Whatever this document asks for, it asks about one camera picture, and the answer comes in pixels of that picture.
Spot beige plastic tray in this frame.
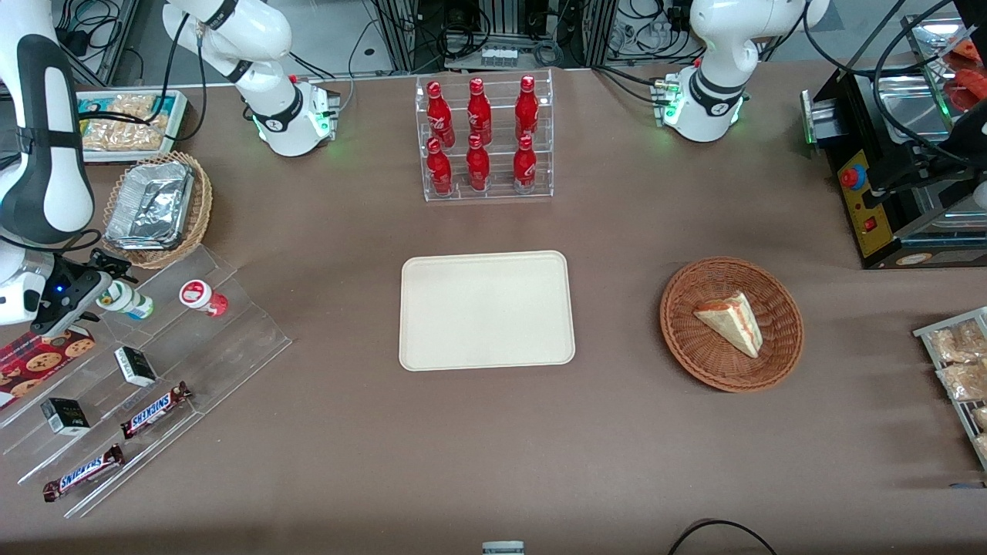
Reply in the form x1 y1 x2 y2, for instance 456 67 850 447
399 251 577 372

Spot black sealing machine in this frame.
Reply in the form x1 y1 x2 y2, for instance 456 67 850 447
800 12 987 271

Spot large clear nut snack bag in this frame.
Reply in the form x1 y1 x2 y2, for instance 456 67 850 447
81 114 170 152

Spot light wicker basket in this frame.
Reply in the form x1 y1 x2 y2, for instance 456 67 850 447
102 150 214 270

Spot black cable loop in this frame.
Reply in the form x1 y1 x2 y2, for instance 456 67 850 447
667 520 780 555

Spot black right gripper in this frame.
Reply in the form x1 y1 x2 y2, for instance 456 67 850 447
48 250 140 288

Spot red lid yogurt cup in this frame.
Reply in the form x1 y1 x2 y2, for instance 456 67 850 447
179 279 230 318

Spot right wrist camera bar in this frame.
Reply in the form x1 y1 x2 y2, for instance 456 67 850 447
31 271 114 337

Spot brown snickers bar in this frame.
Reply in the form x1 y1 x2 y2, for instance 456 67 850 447
42 444 126 503
120 382 194 440

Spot clear acrylic bottle rack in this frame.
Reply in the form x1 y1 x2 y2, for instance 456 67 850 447
415 68 554 203

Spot stacked aluminium foil trays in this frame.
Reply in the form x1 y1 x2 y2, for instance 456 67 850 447
104 160 195 251

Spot white plastic snack bin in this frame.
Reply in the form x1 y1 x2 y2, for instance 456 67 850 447
76 90 188 165

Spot red cola bottle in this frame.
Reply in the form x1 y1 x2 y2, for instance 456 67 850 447
426 137 453 196
426 81 456 149
467 77 493 146
515 75 540 141
513 135 538 190
466 134 491 192

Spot red cookie box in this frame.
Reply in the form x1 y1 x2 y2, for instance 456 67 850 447
0 328 97 409

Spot clear acrylic stepped stand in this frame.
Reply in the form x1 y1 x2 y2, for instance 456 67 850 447
0 245 294 519

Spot small clear nut snack bag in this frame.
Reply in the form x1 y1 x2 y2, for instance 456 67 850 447
108 92 157 118

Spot small black box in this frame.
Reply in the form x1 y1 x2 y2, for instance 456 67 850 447
114 346 159 388
40 397 91 436

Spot round brown wicker basket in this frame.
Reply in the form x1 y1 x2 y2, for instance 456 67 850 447
659 257 805 393

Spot wrapped triangle sandwich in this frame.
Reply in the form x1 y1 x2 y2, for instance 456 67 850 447
693 291 764 359

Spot grey wire rack tray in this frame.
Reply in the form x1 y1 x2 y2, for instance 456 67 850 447
914 307 987 471

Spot green lid yogurt cup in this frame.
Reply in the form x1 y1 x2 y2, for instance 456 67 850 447
96 281 155 321

